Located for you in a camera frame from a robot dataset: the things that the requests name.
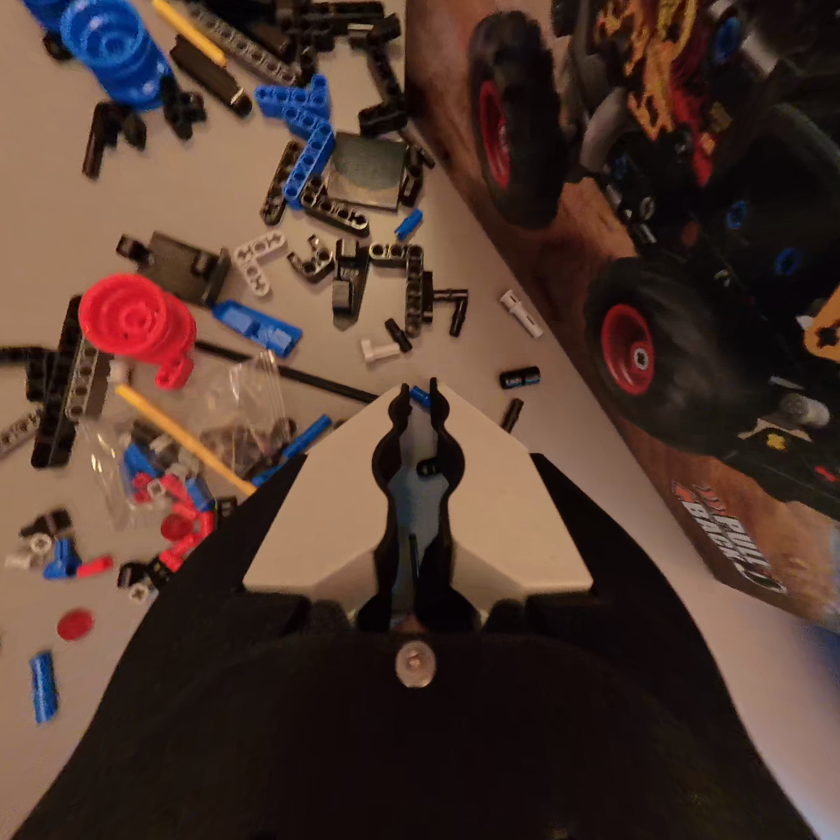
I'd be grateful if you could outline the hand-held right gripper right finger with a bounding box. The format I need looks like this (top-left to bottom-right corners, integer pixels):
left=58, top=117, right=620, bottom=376
left=420, top=376, right=595, bottom=634

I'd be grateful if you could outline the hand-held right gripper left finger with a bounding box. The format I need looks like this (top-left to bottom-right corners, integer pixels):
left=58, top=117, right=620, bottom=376
left=241, top=382, right=414, bottom=634

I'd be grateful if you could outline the clear bag of small parts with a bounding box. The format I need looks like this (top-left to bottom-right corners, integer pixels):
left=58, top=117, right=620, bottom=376
left=82, top=351, right=296, bottom=532

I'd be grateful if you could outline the blue toy axle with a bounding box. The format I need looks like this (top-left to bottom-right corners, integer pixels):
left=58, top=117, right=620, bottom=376
left=252, top=415, right=332, bottom=487

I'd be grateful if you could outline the long dark toy axle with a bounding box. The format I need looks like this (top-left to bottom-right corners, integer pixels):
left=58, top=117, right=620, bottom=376
left=197, top=341, right=378, bottom=403

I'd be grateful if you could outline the small blue toy panel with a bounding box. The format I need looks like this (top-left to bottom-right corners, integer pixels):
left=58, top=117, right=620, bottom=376
left=211, top=300, right=304, bottom=358

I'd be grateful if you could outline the pile of black toy beams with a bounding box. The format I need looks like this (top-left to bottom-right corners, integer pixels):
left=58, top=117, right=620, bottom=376
left=0, top=0, right=470, bottom=470

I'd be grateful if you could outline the white angled toy beam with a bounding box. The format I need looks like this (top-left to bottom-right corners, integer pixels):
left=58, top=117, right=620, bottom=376
left=233, top=231, right=290, bottom=298

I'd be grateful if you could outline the red toy wheel rim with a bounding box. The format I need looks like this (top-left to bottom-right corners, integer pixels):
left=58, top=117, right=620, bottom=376
left=77, top=273, right=198, bottom=390

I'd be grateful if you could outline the black square toy panel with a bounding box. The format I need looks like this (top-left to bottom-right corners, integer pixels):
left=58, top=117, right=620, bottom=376
left=322, top=131, right=408, bottom=211
left=118, top=231, right=231, bottom=306

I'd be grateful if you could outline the blue toy axle connector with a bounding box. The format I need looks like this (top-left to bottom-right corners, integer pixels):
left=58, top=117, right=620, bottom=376
left=29, top=651, right=60, bottom=723

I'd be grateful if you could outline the blue angled toy beam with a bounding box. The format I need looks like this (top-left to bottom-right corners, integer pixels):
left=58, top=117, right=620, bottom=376
left=255, top=74, right=331, bottom=135
left=284, top=121, right=337, bottom=211

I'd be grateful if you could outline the printed toy truck box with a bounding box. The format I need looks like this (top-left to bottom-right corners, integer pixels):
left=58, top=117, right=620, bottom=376
left=403, top=0, right=840, bottom=634

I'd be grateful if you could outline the blue spoked toy wheel rim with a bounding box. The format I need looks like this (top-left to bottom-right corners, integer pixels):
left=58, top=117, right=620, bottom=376
left=20, top=0, right=68, bottom=35

